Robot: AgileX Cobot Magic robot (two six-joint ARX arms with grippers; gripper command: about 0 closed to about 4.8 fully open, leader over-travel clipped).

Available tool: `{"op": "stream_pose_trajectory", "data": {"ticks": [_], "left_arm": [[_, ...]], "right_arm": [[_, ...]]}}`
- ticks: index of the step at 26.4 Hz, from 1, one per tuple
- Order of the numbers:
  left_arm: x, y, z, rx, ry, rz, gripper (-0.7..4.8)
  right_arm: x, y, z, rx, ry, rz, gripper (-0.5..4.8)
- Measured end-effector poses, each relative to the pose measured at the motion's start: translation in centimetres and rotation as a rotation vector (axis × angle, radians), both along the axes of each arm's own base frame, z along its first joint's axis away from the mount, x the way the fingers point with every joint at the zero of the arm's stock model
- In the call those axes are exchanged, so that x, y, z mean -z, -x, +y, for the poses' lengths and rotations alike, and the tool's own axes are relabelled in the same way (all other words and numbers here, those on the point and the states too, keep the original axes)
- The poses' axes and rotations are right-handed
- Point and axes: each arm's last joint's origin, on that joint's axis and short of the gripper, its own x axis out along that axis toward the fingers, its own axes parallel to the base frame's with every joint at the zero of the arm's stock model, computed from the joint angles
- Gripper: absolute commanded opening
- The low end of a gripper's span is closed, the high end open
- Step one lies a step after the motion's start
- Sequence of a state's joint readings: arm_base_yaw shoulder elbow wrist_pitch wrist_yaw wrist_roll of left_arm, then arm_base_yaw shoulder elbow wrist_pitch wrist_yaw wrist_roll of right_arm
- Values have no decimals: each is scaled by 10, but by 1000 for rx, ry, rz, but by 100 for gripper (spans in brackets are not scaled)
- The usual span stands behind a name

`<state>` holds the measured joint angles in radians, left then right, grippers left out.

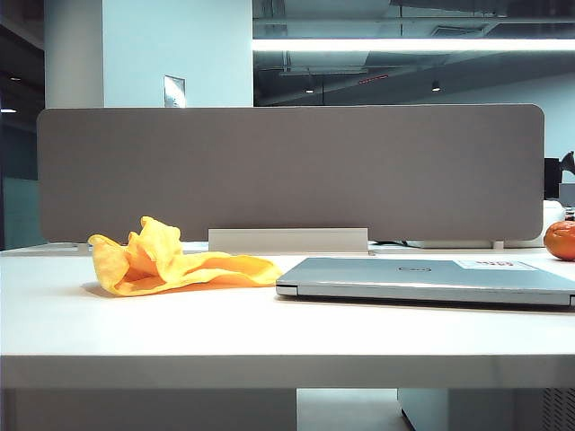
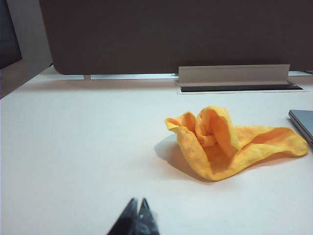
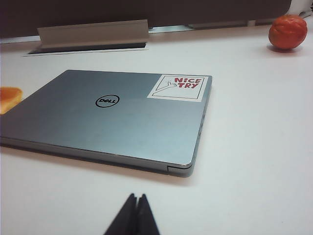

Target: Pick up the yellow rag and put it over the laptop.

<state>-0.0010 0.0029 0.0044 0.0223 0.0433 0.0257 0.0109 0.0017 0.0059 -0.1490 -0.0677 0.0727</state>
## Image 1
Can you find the black monitor on arm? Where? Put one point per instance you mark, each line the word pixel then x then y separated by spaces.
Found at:
pixel 553 177

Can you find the white sticker with red print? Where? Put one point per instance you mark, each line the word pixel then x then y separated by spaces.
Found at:
pixel 496 265

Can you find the long white ceiling light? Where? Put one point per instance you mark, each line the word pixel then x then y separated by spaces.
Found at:
pixel 404 44

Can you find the small white divider foot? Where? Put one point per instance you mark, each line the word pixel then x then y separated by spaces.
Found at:
pixel 80 246
pixel 498 244

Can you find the silver wall plate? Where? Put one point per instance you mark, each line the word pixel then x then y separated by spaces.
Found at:
pixel 174 91

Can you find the yellow cloth rag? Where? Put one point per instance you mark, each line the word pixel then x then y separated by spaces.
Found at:
pixel 153 265

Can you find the orange tangerine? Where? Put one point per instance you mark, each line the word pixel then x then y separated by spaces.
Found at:
pixel 561 240

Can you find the silver closed laptop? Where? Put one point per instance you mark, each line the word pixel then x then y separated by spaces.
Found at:
pixel 382 279

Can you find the grey fabric desk divider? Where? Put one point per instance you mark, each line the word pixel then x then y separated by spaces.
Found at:
pixel 292 170

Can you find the black pendant ceiling lamp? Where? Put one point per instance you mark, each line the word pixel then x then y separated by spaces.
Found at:
pixel 435 86

